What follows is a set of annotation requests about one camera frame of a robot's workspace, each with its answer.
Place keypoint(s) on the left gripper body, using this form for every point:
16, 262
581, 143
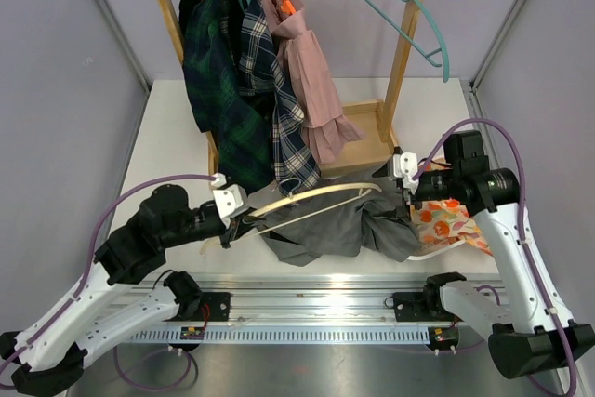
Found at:
231, 231

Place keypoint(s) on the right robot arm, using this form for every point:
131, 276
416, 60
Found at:
536, 332

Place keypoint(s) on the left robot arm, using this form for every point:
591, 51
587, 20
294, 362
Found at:
55, 352

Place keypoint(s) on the grey skirt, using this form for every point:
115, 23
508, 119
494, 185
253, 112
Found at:
368, 222

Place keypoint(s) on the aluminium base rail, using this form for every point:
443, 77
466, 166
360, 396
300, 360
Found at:
371, 309

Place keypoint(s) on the floral orange skirt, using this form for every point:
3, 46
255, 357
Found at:
451, 225

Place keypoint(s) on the cream wooden hanger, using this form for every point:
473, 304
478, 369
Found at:
363, 189

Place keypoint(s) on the white perforated plastic basket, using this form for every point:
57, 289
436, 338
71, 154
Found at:
432, 253

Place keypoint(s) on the green navy plaid garment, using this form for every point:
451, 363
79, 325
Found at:
242, 134

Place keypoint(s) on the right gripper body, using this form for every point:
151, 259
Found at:
407, 203

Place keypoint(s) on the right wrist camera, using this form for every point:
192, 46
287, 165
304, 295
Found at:
404, 167

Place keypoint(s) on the pink pleated skirt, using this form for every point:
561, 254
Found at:
326, 128

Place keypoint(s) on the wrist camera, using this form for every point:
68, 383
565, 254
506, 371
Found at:
230, 199
404, 167

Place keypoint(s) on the navy white plaid garment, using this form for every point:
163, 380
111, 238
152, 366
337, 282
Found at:
264, 85

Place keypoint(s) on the wooden clothes rack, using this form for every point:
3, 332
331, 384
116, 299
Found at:
418, 30

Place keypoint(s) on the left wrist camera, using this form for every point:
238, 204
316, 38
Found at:
230, 199

